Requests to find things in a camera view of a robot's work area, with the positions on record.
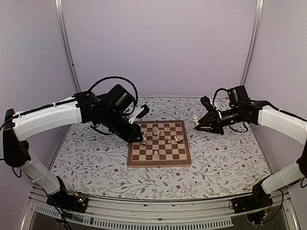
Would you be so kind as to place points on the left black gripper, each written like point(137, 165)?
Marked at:
point(129, 136)

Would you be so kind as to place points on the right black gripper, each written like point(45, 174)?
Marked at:
point(215, 122)

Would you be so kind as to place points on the light wooden queen piece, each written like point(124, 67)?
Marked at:
point(195, 119)

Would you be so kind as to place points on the light wooden king piece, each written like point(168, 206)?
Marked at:
point(156, 155)

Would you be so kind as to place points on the wooden chess board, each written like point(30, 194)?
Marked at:
point(170, 155)

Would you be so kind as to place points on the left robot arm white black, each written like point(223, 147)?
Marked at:
point(116, 110)

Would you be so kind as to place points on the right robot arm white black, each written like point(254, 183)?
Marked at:
point(265, 114)

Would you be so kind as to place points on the light chess piece cluster centre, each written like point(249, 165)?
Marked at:
point(157, 133)

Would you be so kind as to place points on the lying light bishop piece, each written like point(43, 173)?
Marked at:
point(177, 139)

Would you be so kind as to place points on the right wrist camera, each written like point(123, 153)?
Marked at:
point(205, 101)

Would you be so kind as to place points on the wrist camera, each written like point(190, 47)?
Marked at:
point(139, 112)
point(205, 101)

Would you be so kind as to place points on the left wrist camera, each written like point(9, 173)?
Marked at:
point(139, 112)

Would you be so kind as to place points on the aluminium front rail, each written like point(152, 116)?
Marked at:
point(106, 213)

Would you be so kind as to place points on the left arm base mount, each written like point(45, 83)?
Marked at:
point(63, 199)

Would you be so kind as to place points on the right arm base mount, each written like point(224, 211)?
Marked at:
point(257, 200)

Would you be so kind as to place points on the right aluminium frame post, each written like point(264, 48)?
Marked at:
point(253, 41)

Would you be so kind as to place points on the aluminium frame post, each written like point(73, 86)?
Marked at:
point(253, 41)
point(66, 45)

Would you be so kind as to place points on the left aluminium frame post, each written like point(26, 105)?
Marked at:
point(66, 45)

